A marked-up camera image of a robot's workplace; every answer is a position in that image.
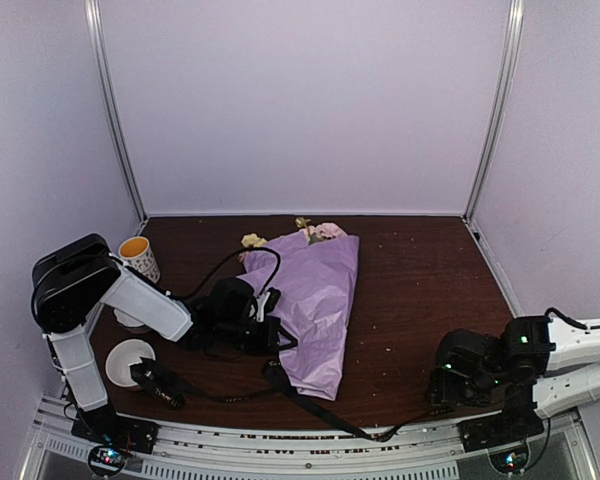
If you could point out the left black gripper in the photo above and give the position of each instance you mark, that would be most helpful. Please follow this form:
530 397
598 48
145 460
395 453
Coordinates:
269 341

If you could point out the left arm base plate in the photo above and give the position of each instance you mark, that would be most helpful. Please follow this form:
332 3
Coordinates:
133 435

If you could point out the pink rose flower stem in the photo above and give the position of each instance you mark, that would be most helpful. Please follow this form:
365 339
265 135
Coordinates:
318 233

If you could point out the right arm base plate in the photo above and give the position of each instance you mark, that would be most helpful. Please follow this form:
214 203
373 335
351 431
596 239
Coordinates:
496 430

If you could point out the aluminium corner post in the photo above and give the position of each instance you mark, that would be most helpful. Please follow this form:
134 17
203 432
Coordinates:
508 64
97 37

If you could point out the purple pink wrapping paper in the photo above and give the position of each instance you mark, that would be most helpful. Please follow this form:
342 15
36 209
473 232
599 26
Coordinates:
317 284

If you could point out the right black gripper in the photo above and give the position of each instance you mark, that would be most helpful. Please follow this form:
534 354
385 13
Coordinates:
443 390

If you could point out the black printed ribbon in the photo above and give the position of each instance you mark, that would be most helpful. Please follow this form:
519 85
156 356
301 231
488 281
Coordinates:
170 389

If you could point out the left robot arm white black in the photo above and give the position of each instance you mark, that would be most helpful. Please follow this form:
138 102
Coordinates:
70 282

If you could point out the aluminium front rail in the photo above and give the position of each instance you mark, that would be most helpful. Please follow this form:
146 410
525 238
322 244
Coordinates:
424 450

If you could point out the white round bowl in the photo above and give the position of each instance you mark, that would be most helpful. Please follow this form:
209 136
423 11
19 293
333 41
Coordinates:
122 357

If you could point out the patterned white mug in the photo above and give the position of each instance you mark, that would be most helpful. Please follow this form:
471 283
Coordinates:
137 252

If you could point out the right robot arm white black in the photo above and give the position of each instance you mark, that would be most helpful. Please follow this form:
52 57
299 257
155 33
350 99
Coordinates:
539 366

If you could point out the white scalloped bowl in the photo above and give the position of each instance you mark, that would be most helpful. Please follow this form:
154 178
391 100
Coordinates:
130 324

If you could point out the cream rose flower stem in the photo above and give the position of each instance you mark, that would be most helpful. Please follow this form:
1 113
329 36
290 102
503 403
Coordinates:
249 242

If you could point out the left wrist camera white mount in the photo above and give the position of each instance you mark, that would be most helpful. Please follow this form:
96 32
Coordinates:
266 303

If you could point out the left aluminium corner post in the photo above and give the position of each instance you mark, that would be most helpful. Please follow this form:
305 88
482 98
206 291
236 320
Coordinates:
97 37

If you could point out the right aluminium corner post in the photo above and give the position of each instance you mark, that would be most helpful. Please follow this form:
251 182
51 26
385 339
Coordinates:
508 64

